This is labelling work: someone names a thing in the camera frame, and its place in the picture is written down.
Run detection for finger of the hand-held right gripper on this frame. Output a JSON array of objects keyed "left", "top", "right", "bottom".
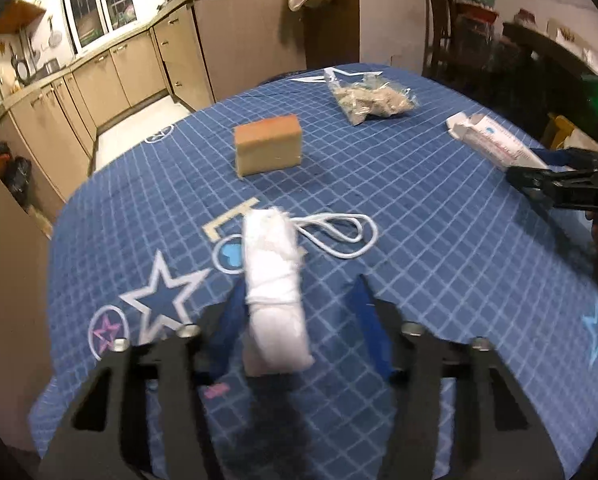
[
  {"left": 505, "top": 165, "right": 598, "bottom": 212},
  {"left": 532, "top": 146, "right": 598, "bottom": 172}
]

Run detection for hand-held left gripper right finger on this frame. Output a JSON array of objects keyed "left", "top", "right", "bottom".
[{"left": 351, "top": 274, "right": 565, "bottom": 480}]

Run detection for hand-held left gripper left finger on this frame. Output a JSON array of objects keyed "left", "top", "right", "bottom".
[{"left": 38, "top": 280, "right": 250, "bottom": 480}]

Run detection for long white carton box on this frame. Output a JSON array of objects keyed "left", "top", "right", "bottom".
[{"left": 445, "top": 111, "right": 550, "bottom": 171}]

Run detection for white cloth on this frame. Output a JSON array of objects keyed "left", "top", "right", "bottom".
[{"left": 241, "top": 206, "right": 315, "bottom": 378}]

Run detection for light wooden chair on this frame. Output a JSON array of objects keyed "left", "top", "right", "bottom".
[{"left": 546, "top": 114, "right": 576, "bottom": 150}]

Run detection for dark wooden sideboard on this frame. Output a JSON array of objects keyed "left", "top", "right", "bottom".
[{"left": 499, "top": 20, "right": 598, "bottom": 92}]

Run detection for blue checked tablecloth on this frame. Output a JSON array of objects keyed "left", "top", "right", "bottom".
[{"left": 29, "top": 62, "right": 598, "bottom": 480}]

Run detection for dark wooden chair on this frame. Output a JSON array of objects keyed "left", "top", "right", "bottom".
[{"left": 423, "top": 0, "right": 461, "bottom": 80}]

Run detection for tan sponge block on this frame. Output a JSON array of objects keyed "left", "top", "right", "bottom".
[{"left": 233, "top": 114, "right": 302, "bottom": 178}]

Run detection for clear bag of snacks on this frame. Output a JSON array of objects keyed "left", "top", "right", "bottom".
[{"left": 326, "top": 72, "right": 422, "bottom": 126}]

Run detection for black plastic bag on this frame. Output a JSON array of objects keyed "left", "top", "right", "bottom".
[{"left": 0, "top": 142, "right": 32, "bottom": 208}]

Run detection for beige kitchen cabinets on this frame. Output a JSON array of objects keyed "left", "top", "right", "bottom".
[{"left": 0, "top": 0, "right": 310, "bottom": 211}]

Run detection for kitchen window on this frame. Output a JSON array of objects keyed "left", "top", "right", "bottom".
[{"left": 59, "top": 0, "right": 147, "bottom": 56}]

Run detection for white cord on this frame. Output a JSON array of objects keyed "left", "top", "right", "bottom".
[{"left": 291, "top": 212, "right": 380, "bottom": 261}]

